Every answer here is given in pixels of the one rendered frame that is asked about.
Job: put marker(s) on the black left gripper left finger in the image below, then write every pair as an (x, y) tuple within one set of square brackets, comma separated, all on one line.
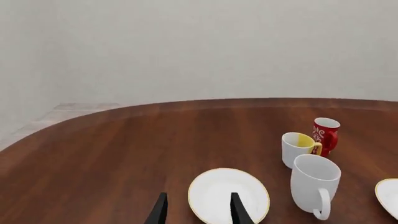
[(159, 211)]

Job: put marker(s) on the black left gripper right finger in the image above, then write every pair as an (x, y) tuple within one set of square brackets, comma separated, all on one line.
[(239, 211)]

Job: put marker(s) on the white plate with yellow rim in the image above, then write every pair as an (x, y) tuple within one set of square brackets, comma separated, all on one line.
[(388, 196), (217, 189)]

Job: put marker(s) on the plain white mug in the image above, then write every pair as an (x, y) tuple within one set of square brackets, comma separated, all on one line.
[(309, 186)]

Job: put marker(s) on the white mug with yellow inside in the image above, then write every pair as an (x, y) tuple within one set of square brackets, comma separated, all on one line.
[(290, 151)]

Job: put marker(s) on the red mug with white pattern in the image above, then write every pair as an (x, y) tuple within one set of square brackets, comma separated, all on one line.
[(325, 135)]

